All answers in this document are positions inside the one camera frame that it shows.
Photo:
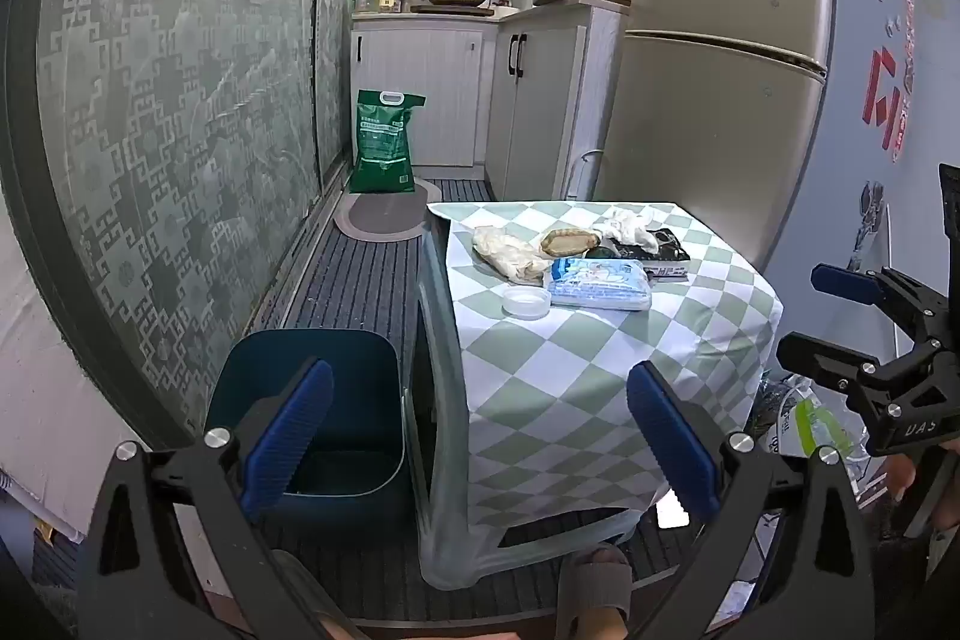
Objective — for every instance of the person's right foot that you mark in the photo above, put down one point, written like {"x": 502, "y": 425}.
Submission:
{"x": 592, "y": 591}

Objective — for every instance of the crumpled white tissue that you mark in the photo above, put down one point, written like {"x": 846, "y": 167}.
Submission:
{"x": 626, "y": 227}

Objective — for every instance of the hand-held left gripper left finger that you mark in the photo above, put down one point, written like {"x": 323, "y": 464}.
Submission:
{"x": 289, "y": 434}

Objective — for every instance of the blue white tissue packet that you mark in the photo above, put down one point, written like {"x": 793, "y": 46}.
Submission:
{"x": 600, "y": 284}

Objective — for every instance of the crumpled clear plastic bag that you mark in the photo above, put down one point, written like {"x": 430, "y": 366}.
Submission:
{"x": 506, "y": 254}

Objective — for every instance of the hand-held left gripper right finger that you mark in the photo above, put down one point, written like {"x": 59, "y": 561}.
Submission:
{"x": 671, "y": 437}

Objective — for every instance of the brown bread piece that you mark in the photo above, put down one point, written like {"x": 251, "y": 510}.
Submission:
{"x": 566, "y": 242}

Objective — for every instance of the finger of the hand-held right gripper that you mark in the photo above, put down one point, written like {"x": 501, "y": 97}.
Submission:
{"x": 847, "y": 284}
{"x": 821, "y": 361}

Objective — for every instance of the dark blue trash bin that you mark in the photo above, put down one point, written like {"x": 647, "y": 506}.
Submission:
{"x": 352, "y": 385}

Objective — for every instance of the red wall sticker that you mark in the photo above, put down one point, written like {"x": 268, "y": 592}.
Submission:
{"x": 881, "y": 93}

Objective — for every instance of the green rice bag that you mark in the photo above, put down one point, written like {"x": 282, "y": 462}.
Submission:
{"x": 382, "y": 138}

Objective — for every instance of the person's right hand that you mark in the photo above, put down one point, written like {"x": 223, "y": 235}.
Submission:
{"x": 902, "y": 476}

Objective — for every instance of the black snack packet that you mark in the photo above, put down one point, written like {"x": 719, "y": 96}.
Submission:
{"x": 667, "y": 259}

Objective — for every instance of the oval grey floor mat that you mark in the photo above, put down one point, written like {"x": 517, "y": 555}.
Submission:
{"x": 382, "y": 216}

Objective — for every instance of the silver refrigerator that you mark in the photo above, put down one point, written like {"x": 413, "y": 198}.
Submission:
{"x": 712, "y": 85}

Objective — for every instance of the green white checkered tablecloth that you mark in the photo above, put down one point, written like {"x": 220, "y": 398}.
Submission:
{"x": 585, "y": 385}

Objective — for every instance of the clear printed plastic bag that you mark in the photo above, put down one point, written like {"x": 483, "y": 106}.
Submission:
{"x": 802, "y": 421}

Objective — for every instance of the white kitchen cabinet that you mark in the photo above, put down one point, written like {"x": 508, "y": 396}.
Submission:
{"x": 420, "y": 85}

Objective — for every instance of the white round plastic lid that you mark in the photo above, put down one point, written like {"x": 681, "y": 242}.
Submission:
{"x": 525, "y": 301}

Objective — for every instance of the patterned frosted sliding door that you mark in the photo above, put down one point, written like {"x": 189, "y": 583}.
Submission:
{"x": 150, "y": 123}

